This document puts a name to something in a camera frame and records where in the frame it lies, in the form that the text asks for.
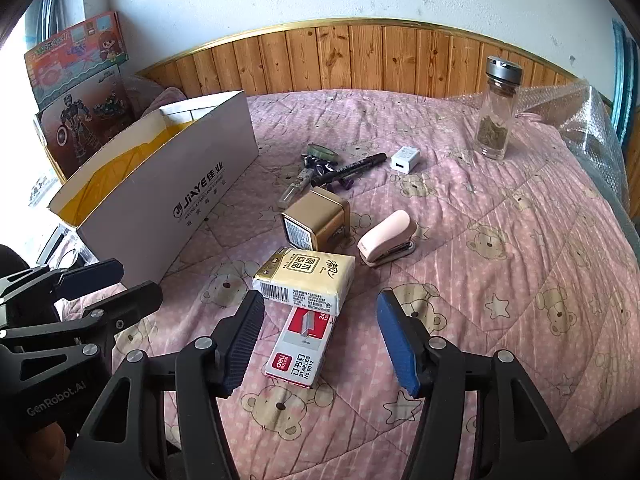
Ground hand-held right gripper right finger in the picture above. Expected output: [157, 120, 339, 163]
[376, 287, 581, 480]

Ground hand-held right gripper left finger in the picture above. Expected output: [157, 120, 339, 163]
[62, 290, 266, 480]

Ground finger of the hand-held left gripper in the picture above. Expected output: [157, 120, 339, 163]
[0, 259, 125, 306]
[0, 282, 164, 357]

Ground red white staples box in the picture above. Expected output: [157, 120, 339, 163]
[262, 305, 331, 388]

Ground yellow tissue packet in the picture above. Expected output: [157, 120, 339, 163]
[251, 247, 356, 313]

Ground white cardboard box yellow lining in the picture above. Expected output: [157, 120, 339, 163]
[47, 90, 258, 286]

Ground gold tin box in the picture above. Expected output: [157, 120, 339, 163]
[280, 187, 351, 252]

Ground clear printed tube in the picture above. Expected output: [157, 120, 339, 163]
[277, 170, 313, 208]

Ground white charger plug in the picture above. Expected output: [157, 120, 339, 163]
[390, 146, 421, 173]

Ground black marker pen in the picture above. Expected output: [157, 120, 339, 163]
[311, 152, 387, 186]

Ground purple silver toy figure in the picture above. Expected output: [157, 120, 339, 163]
[300, 152, 356, 192]

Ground black rimmed glasses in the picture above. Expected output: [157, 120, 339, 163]
[57, 247, 98, 268]

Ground pink bear print quilt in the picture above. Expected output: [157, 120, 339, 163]
[50, 87, 640, 480]

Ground brown robot figure toy box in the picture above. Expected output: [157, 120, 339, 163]
[34, 62, 138, 183]

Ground colourful cartoon toy box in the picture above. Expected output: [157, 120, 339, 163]
[24, 11, 128, 111]

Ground glass bottle with metal lid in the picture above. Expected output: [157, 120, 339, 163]
[474, 55, 522, 161]

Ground grey metal rods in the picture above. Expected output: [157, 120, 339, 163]
[37, 0, 68, 41]

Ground wooden headboard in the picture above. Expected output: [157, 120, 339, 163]
[135, 19, 616, 106]

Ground clear bubble wrap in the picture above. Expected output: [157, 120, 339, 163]
[450, 77, 631, 206]

